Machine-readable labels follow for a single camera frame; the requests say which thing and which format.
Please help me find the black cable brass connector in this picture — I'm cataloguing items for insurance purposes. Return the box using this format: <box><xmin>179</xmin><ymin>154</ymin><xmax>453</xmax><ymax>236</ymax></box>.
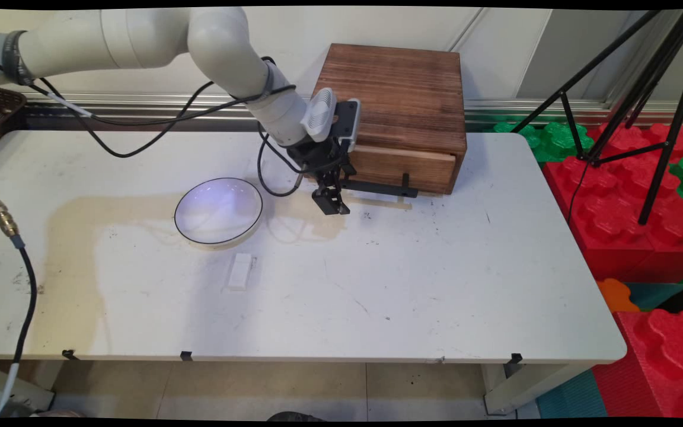
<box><xmin>0</xmin><ymin>178</ymin><xmax>39</xmax><ymax>416</ymax></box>

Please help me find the dark cable strap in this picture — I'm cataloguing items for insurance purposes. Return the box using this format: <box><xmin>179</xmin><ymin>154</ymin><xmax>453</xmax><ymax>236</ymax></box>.
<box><xmin>260</xmin><ymin>56</ymin><xmax>278</xmax><ymax>100</ymax></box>
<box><xmin>2</xmin><ymin>30</ymin><xmax>35</xmax><ymax>87</ymax></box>

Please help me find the orange foam block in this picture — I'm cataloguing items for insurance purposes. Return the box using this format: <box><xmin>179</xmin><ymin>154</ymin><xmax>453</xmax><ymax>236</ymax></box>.
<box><xmin>596</xmin><ymin>278</ymin><xmax>640</xmax><ymax>314</ymax></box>

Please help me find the white perforated wrist module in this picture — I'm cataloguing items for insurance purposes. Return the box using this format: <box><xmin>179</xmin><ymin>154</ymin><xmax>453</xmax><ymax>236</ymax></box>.
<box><xmin>300</xmin><ymin>87</ymin><xmax>337</xmax><ymax>143</ymax></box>

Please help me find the dark wooden cabinet box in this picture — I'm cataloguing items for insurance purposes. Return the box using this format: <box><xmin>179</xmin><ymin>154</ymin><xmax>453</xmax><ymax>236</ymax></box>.
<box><xmin>312</xmin><ymin>43</ymin><xmax>468</xmax><ymax>195</ymax></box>

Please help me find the large red foam block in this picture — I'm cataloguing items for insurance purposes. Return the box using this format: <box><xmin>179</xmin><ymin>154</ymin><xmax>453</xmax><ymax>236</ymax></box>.
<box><xmin>542</xmin><ymin>123</ymin><xmax>683</xmax><ymax>283</ymax></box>

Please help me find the white rectangular block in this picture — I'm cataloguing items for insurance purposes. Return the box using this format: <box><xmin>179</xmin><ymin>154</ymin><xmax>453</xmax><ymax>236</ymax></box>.
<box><xmin>226</xmin><ymin>253</ymin><xmax>254</xmax><ymax>292</ymax></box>

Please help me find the black tripod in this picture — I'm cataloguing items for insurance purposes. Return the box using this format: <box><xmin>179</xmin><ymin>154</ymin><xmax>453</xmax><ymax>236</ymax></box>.
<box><xmin>510</xmin><ymin>8</ymin><xmax>683</xmax><ymax>226</ymax></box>

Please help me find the aluminium wall rail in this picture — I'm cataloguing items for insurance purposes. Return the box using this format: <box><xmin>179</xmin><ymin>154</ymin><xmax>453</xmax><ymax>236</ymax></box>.
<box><xmin>21</xmin><ymin>92</ymin><xmax>683</xmax><ymax>132</ymax></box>

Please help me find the teal foam mat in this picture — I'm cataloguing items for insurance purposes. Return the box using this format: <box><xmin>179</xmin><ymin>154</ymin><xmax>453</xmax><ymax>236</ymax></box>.
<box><xmin>535</xmin><ymin>369</ymin><xmax>609</xmax><ymax>419</ymax></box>

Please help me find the teal foam block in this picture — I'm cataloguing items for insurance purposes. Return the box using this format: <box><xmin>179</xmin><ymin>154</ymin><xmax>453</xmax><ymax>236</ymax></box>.
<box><xmin>625</xmin><ymin>282</ymin><xmax>683</xmax><ymax>311</ymax></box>

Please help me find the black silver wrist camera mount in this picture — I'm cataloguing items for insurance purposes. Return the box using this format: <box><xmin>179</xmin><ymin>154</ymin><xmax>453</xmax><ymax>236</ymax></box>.
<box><xmin>331</xmin><ymin>99</ymin><xmax>361</xmax><ymax>152</ymax></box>

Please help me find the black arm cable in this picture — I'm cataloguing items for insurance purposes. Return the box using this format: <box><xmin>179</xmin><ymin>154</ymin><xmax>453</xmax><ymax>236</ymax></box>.
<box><xmin>0</xmin><ymin>55</ymin><xmax>304</xmax><ymax>197</ymax></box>

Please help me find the white plate black rim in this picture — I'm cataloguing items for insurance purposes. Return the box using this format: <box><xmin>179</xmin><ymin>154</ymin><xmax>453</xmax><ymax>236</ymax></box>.
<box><xmin>174</xmin><ymin>177</ymin><xmax>264</xmax><ymax>246</ymax></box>

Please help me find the white table leg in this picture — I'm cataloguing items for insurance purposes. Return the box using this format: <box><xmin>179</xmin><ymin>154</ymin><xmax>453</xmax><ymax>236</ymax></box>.
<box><xmin>0</xmin><ymin>359</ymin><xmax>63</xmax><ymax>411</ymax></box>
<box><xmin>483</xmin><ymin>362</ymin><xmax>591</xmax><ymax>416</ymax></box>

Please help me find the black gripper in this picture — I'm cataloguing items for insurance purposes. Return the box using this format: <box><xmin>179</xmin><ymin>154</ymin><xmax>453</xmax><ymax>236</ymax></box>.
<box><xmin>286</xmin><ymin>136</ymin><xmax>358</xmax><ymax>216</ymax></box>

